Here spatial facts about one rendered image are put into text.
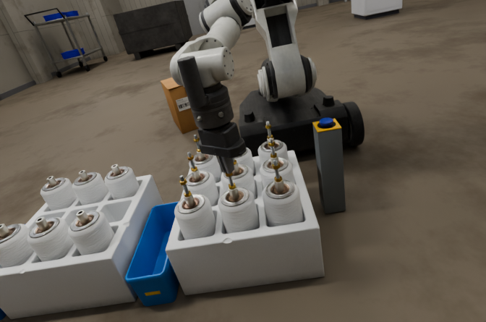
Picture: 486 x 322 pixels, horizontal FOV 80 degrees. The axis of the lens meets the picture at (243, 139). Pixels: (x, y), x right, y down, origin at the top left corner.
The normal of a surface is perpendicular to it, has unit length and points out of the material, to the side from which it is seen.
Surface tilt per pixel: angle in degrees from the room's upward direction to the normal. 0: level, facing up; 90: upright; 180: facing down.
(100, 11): 90
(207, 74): 90
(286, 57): 47
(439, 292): 0
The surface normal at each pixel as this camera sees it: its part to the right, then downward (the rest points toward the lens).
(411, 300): -0.20, -0.87
